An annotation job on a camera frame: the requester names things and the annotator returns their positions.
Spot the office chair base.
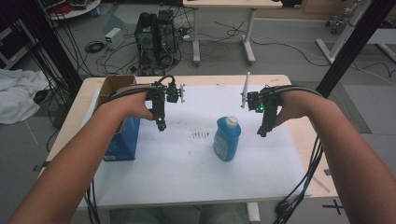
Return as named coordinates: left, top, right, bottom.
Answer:
left=324, top=7, right=351, bottom=35

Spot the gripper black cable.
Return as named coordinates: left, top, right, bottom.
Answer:
left=83, top=74, right=177, bottom=224
left=266, top=85, right=325, bottom=224

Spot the coiled black cable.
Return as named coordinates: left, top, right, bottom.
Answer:
left=84, top=40, right=106, bottom=54

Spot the person's left hand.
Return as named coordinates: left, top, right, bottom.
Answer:
left=104, top=87, right=155, bottom=127

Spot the person's right hand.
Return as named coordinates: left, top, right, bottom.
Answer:
left=274, top=89, right=318, bottom=129

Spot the white metal stand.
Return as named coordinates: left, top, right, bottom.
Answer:
left=315, top=0, right=396, bottom=65

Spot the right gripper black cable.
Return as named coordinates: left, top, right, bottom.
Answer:
left=266, top=85, right=325, bottom=224

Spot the blue bottle with white cap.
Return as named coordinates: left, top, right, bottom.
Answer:
left=212, top=115, right=242, bottom=162

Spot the black computer tower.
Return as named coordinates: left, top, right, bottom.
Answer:
left=156, top=9, right=179, bottom=62
left=134, top=11, right=159, bottom=64

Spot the white cloth heap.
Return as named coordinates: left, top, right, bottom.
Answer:
left=0, top=68, right=50, bottom=125

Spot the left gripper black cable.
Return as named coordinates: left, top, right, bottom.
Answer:
left=83, top=74, right=177, bottom=224

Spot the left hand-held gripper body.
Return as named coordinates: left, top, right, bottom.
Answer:
left=146, top=81, right=187, bottom=110

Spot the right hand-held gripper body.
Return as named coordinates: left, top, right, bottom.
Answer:
left=240, top=72, right=282, bottom=113

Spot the round white table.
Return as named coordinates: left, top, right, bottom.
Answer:
left=46, top=0, right=102, bottom=21

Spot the long black floor cable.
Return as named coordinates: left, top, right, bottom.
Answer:
left=214, top=20, right=332, bottom=68

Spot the light wooden table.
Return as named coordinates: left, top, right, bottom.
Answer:
left=38, top=74, right=339, bottom=222

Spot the black shelf unit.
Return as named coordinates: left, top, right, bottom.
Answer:
left=0, top=18, right=39, bottom=70

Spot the white table mat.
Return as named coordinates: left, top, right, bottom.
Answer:
left=78, top=84, right=313, bottom=209

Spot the white-legged background desk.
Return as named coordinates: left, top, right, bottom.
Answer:
left=182, top=0, right=284, bottom=67

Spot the small white box device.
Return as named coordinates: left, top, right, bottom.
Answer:
left=104, top=27, right=125, bottom=50

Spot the black metal post with cables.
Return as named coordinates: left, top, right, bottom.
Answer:
left=29, top=0, right=84, bottom=91

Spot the blue cardboard box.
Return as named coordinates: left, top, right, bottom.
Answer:
left=94, top=75, right=141, bottom=162

